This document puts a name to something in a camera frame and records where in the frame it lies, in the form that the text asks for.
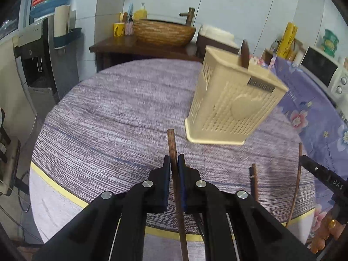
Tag bronze faucet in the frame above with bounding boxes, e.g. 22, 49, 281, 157
179, 7, 195, 27

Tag brown wooden chopstick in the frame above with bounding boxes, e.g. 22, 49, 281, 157
285, 143, 303, 228
167, 129, 189, 261

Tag white brown rice cooker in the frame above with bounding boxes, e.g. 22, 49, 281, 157
196, 25, 239, 58

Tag yellow roll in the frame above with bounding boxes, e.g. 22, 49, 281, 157
276, 22, 298, 58

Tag water dispenser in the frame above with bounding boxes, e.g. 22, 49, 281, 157
15, 15, 79, 120

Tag dark wooden counter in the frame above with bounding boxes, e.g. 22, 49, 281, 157
90, 36, 203, 72

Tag woven basket sink bowl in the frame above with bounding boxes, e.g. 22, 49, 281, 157
133, 20, 196, 47

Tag beige plastic utensil holder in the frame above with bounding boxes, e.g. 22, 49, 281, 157
185, 46, 288, 145

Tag person's hand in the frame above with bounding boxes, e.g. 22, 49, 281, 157
310, 212, 346, 254

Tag purple striped tablecloth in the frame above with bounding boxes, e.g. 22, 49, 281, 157
30, 59, 315, 242

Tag white microwave oven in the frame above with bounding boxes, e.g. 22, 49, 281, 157
298, 45, 348, 107

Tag green instant noodle cups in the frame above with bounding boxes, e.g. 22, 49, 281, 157
320, 29, 339, 57

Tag yellow mug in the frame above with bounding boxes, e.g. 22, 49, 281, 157
113, 22, 126, 38

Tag wooden handled steel spoon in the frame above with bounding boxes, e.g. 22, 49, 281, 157
239, 40, 249, 69

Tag yellow soap bottle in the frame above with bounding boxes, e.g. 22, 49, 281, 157
133, 3, 147, 21

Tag purple floral cloth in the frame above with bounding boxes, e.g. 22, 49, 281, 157
245, 57, 347, 243

